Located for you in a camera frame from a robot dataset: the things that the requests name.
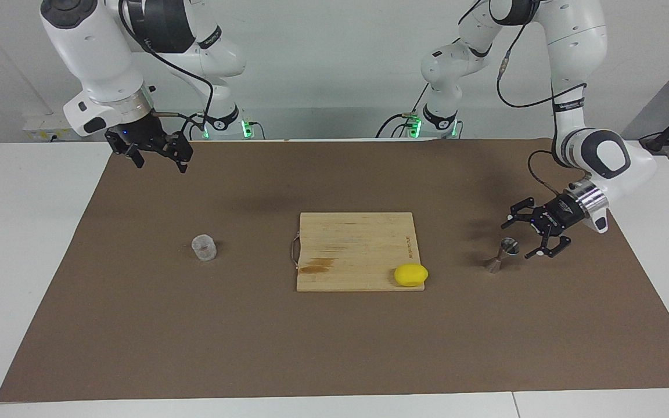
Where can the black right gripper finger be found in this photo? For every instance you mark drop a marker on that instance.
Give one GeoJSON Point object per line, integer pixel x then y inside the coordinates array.
{"type": "Point", "coordinates": [180, 151]}
{"type": "Point", "coordinates": [132, 154]}

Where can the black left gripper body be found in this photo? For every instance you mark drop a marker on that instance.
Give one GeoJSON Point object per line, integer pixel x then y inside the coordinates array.
{"type": "Point", "coordinates": [561, 213]}

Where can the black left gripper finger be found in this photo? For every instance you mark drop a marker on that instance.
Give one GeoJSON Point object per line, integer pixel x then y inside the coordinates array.
{"type": "Point", "coordinates": [526, 212]}
{"type": "Point", "coordinates": [552, 245]}

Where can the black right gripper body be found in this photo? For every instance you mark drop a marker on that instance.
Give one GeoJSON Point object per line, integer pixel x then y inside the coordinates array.
{"type": "Point", "coordinates": [140, 133]}

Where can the steel double jigger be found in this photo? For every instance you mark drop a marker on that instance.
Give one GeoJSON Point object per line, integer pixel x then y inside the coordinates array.
{"type": "Point", "coordinates": [494, 266]}

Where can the clear plastic cup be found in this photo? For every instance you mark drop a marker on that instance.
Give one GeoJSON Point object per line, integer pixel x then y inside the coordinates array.
{"type": "Point", "coordinates": [204, 248]}

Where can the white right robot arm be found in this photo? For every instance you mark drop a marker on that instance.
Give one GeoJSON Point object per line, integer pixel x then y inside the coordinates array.
{"type": "Point", "coordinates": [96, 52]}

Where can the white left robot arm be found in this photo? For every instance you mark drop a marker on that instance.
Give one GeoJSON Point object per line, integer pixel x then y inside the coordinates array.
{"type": "Point", "coordinates": [578, 35]}

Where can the yellow lemon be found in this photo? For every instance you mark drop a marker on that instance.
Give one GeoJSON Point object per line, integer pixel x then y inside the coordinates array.
{"type": "Point", "coordinates": [410, 275]}

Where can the wooden cutting board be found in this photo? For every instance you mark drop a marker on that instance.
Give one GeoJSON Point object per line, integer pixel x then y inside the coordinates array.
{"type": "Point", "coordinates": [358, 249]}

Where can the brown table mat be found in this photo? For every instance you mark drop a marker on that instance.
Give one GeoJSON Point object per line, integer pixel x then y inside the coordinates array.
{"type": "Point", "coordinates": [195, 337]}

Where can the white wall power strip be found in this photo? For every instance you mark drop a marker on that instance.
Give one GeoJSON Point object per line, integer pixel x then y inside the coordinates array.
{"type": "Point", "coordinates": [44, 125]}

